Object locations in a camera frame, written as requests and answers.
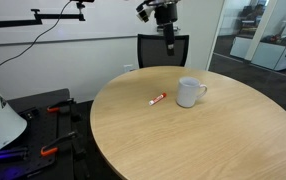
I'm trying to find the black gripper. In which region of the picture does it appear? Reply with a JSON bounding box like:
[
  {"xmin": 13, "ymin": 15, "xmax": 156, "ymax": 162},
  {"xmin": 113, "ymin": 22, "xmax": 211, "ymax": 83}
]
[{"xmin": 154, "ymin": 3, "xmax": 178, "ymax": 56}]

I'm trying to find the white ceramic mug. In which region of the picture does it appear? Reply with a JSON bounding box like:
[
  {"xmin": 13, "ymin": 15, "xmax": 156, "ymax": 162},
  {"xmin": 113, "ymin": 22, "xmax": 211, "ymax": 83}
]
[{"xmin": 176, "ymin": 76, "xmax": 208, "ymax": 108}]

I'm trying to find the whiteboard eraser on tray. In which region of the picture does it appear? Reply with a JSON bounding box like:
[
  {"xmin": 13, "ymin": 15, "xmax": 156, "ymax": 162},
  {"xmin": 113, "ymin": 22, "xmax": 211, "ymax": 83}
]
[{"xmin": 157, "ymin": 25, "xmax": 181, "ymax": 32}]

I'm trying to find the black mesh office chair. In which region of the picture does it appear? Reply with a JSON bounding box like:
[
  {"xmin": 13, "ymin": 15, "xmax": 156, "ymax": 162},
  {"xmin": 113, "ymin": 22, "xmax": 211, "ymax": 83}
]
[{"xmin": 137, "ymin": 34, "xmax": 189, "ymax": 68}]

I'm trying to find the red and white marker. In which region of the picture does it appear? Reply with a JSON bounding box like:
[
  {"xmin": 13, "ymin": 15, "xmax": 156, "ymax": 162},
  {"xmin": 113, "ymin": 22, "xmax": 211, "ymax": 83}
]
[{"xmin": 149, "ymin": 93, "xmax": 167, "ymax": 106}]

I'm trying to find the white cabinet behind glass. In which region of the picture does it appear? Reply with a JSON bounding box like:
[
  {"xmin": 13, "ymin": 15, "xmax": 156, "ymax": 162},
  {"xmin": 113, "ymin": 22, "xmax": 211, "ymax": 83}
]
[{"xmin": 230, "ymin": 36, "xmax": 286, "ymax": 71}]

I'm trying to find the round wooden table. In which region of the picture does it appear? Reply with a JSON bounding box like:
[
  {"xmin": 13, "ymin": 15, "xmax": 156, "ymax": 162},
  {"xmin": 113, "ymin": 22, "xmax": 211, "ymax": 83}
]
[{"xmin": 90, "ymin": 66, "xmax": 286, "ymax": 180}]

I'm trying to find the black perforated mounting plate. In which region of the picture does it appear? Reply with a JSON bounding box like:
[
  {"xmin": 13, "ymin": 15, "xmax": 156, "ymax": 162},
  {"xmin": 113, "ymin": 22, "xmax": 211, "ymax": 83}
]
[{"xmin": 0, "ymin": 89, "xmax": 74, "ymax": 180}]

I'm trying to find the white wall outlet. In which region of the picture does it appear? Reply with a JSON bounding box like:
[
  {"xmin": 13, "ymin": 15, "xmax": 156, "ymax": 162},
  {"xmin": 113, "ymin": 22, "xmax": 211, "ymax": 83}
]
[{"xmin": 123, "ymin": 64, "xmax": 133, "ymax": 73}]

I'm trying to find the black hanging cable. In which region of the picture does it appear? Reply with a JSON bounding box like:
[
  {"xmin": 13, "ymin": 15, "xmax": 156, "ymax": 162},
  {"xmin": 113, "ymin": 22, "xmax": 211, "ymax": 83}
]
[{"xmin": 0, "ymin": 0, "xmax": 73, "ymax": 77}]

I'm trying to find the upper orange handled clamp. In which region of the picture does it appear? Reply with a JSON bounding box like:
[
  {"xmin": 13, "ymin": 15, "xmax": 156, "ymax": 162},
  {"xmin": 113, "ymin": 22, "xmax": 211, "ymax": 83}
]
[{"xmin": 47, "ymin": 98, "xmax": 75, "ymax": 113}]

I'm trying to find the orange handled clamp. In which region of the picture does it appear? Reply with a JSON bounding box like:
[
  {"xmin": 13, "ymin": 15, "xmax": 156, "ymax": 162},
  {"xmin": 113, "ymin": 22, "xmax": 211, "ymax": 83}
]
[
  {"xmin": 40, "ymin": 131, "xmax": 79, "ymax": 157},
  {"xmin": 47, "ymin": 98, "xmax": 75, "ymax": 113}
]

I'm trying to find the lower orange handled clamp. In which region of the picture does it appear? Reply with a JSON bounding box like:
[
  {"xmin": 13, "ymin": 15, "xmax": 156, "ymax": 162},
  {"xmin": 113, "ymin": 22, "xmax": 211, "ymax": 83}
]
[{"xmin": 40, "ymin": 131, "xmax": 79, "ymax": 157}]

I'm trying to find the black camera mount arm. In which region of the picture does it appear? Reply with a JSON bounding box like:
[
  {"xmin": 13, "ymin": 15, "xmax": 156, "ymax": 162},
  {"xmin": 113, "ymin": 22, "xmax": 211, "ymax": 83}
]
[{"xmin": 0, "ymin": 0, "xmax": 95, "ymax": 28}]

